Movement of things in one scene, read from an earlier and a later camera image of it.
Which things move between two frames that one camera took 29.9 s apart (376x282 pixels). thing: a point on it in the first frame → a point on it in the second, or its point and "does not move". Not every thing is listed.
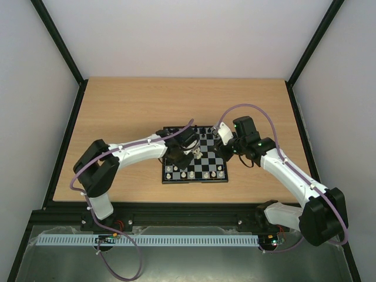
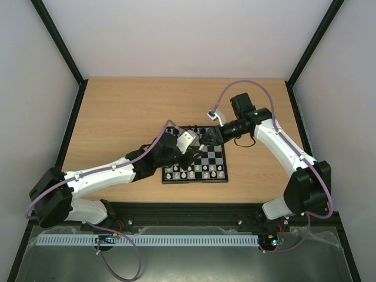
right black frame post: x=324 y=24 does not move
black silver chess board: x=210 y=168 does not move
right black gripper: x=224 y=150 → x=217 y=136
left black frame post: x=44 y=15 does not move
